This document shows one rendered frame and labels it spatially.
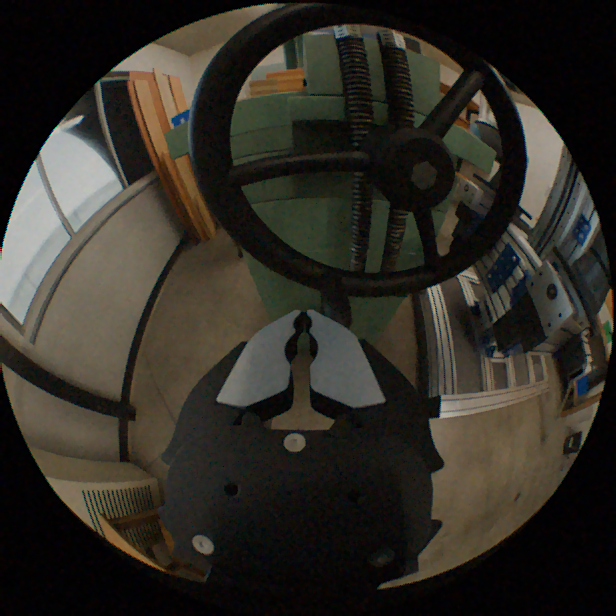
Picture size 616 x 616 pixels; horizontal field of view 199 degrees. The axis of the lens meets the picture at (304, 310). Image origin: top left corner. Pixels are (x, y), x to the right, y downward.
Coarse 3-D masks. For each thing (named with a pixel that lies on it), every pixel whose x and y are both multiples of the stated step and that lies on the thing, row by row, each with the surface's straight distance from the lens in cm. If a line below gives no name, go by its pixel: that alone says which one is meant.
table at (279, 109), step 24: (264, 96) 31; (288, 96) 31; (312, 96) 21; (240, 120) 32; (264, 120) 31; (288, 120) 30; (312, 120) 21; (336, 120) 21; (384, 120) 22; (168, 144) 38; (456, 144) 40; (480, 144) 44; (480, 168) 45
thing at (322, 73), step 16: (304, 48) 24; (320, 48) 23; (336, 48) 23; (368, 48) 24; (304, 64) 27; (320, 64) 22; (336, 64) 22; (384, 64) 24; (416, 64) 26; (432, 64) 27; (304, 80) 24; (320, 80) 22; (336, 80) 22; (384, 80) 23; (416, 80) 25; (432, 80) 26; (336, 96) 22; (384, 96) 23; (416, 96) 24; (432, 96) 26; (416, 112) 24
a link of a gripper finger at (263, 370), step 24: (264, 336) 10; (288, 336) 9; (240, 360) 8; (264, 360) 8; (288, 360) 8; (240, 384) 7; (264, 384) 7; (288, 384) 7; (240, 408) 7; (264, 408) 7; (288, 408) 8
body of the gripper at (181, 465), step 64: (192, 448) 6; (256, 448) 5; (320, 448) 5; (384, 448) 6; (192, 512) 6; (256, 512) 5; (320, 512) 5; (384, 512) 5; (256, 576) 6; (320, 576) 5; (384, 576) 6
